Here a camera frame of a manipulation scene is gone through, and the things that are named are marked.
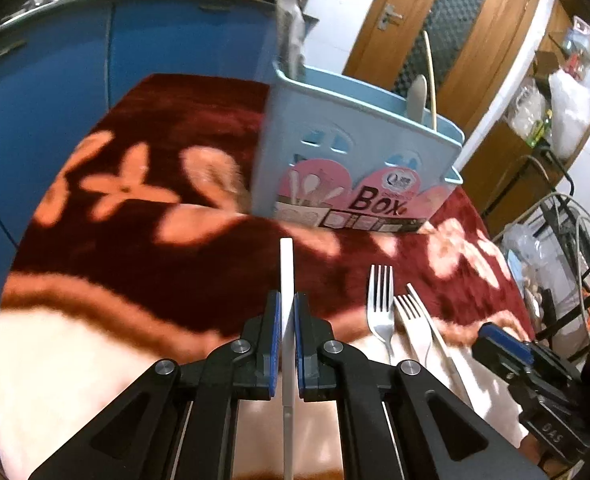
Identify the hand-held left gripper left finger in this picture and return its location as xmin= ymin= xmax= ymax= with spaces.
xmin=28 ymin=290 xmax=282 ymax=480

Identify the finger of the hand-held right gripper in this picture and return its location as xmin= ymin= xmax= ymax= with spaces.
xmin=477 ymin=323 xmax=534 ymax=367
xmin=471 ymin=337 xmax=526 ymax=387

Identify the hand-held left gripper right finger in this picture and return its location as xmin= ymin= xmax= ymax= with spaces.
xmin=294 ymin=291 xmax=550 ymax=480

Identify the white plastic knife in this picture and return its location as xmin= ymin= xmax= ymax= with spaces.
xmin=279 ymin=238 xmax=295 ymax=480

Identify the light blue utensil box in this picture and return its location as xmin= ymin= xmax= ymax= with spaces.
xmin=251 ymin=60 xmax=464 ymax=235

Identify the beige plastic spoon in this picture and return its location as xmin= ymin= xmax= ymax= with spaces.
xmin=408 ymin=75 xmax=429 ymax=119

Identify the small metal fork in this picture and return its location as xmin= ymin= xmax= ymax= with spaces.
xmin=295 ymin=10 xmax=307 ymax=69

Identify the beige plastic fork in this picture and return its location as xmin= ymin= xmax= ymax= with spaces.
xmin=394 ymin=294 xmax=435 ymax=376

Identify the large metal fork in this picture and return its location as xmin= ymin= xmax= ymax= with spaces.
xmin=367 ymin=264 xmax=396 ymax=367

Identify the clear plastic bag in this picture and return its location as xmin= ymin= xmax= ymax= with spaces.
xmin=502 ymin=222 xmax=552 ymax=282

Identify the black metal rack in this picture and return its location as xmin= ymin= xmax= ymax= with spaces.
xmin=525 ymin=152 xmax=590 ymax=361

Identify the red floral plush blanket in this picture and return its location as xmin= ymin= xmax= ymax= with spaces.
xmin=0 ymin=72 xmax=538 ymax=480

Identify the wooden storage shelf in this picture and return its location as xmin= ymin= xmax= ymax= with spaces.
xmin=467 ymin=0 xmax=590 ymax=221

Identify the white plastic bag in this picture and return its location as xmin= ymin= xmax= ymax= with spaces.
xmin=548 ymin=67 xmax=590 ymax=162

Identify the grey cable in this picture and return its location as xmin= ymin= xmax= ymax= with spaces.
xmin=490 ymin=155 xmax=590 ymax=321

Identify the metal door handle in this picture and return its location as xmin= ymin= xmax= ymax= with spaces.
xmin=377 ymin=4 xmax=405 ymax=31

